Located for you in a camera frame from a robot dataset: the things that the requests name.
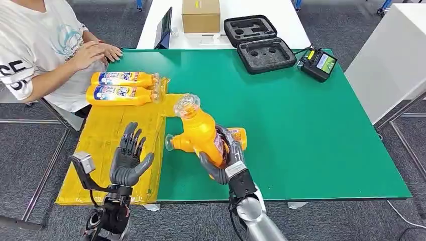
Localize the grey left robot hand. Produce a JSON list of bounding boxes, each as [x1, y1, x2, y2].
[[110, 122, 155, 188]]

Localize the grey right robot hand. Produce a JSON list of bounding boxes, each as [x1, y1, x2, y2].
[[199, 125, 247, 185]]

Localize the orange drink bottle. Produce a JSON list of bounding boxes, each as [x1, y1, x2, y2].
[[173, 93, 234, 169], [165, 127, 248, 152], [90, 71, 161, 89], [85, 84, 162, 107]]

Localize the yellow plastic sheet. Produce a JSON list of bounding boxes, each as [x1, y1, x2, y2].
[[55, 77, 187, 205]]

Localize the green table mat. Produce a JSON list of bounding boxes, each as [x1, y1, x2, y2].
[[106, 49, 412, 202]]

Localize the metal table legs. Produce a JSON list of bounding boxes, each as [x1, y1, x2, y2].
[[0, 119, 72, 230]]

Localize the open black foam case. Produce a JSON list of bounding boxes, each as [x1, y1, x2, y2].
[[224, 15, 297, 74]]

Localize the person's left hand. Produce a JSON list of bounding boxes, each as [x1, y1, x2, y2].
[[99, 42, 124, 63]]

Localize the person's hand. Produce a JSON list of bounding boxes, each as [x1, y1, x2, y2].
[[99, 42, 124, 63], [71, 41, 107, 70]]

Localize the person's right hand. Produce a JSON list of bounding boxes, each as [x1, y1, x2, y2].
[[71, 41, 107, 70]]

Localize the black remote controller with screen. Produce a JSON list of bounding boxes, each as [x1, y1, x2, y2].
[[297, 47, 338, 83]]

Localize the dark tablet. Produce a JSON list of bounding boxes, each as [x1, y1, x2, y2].
[[153, 7, 173, 50]]

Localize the brown cardboard box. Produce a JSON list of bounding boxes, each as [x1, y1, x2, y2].
[[181, 0, 222, 34]]

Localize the white table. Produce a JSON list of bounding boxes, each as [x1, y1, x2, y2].
[[136, 0, 312, 51]]

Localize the person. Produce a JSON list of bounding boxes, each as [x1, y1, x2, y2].
[[0, 0, 124, 113]]

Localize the pale side table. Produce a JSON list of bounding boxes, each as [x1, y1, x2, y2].
[[344, 3, 426, 126]]

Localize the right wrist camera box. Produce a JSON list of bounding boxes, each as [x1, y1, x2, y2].
[[225, 162, 258, 198]]

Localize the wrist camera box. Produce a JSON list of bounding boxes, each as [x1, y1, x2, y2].
[[225, 162, 258, 198], [71, 151, 111, 194]]

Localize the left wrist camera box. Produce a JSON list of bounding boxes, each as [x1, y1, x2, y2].
[[71, 151, 111, 194]]

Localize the black controller cable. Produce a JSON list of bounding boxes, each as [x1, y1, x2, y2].
[[292, 46, 313, 56]]

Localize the metal side table frame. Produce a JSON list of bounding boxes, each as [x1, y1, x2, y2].
[[374, 93, 426, 182]]

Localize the white floor cable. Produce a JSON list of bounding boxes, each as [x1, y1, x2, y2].
[[386, 200, 426, 230]]

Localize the black floor cable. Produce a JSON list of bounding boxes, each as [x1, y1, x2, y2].
[[397, 226, 426, 241]]

